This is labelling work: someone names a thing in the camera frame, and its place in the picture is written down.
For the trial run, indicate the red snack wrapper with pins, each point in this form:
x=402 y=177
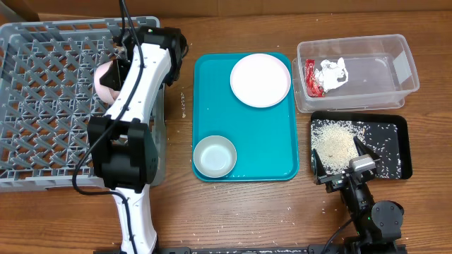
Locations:
x=314 y=89

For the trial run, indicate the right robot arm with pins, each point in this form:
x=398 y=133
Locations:
x=373 y=227

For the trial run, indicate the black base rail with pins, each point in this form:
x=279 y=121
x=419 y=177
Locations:
x=311 y=249

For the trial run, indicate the teal plastic serving tray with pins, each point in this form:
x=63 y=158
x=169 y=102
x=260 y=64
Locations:
x=265 y=139

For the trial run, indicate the large white round plate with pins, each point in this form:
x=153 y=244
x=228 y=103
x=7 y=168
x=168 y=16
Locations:
x=260 y=80

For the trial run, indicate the rice pile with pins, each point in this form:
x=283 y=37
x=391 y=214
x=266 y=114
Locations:
x=333 y=141

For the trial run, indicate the black plastic tray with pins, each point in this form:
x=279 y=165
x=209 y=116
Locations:
x=400 y=122

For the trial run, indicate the white tissue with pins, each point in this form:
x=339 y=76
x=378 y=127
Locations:
x=332 y=74

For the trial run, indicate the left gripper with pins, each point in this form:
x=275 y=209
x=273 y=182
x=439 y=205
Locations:
x=121 y=68

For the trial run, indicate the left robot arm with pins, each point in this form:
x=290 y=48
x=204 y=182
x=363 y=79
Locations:
x=125 y=153

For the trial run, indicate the grey metal bowl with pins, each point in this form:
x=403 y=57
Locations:
x=214 y=156

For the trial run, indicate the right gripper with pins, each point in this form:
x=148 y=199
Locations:
x=339 y=176

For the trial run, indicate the clear plastic waste bin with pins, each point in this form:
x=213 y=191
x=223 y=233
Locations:
x=379 y=73

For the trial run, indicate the grey plastic dishwasher rack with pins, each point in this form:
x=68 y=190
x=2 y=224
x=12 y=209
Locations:
x=48 y=97

